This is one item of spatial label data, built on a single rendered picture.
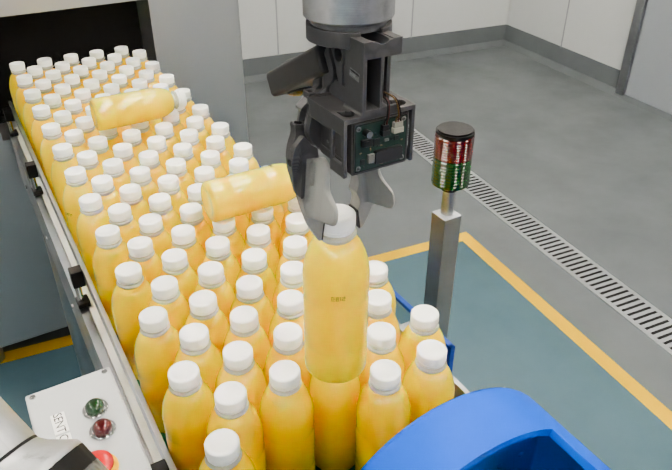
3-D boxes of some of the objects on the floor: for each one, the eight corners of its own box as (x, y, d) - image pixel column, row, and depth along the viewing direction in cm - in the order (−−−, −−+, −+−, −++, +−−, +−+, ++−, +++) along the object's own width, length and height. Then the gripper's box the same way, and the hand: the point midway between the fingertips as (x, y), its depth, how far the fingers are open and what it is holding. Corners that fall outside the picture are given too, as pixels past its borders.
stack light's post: (407, 583, 169) (444, 221, 112) (399, 570, 172) (430, 210, 115) (420, 576, 171) (463, 215, 113) (411, 563, 174) (448, 205, 116)
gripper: (318, 47, 47) (321, 283, 59) (443, 25, 52) (424, 247, 64) (266, 20, 54) (278, 238, 65) (382, 3, 59) (375, 208, 70)
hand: (336, 218), depth 66 cm, fingers closed on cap, 4 cm apart
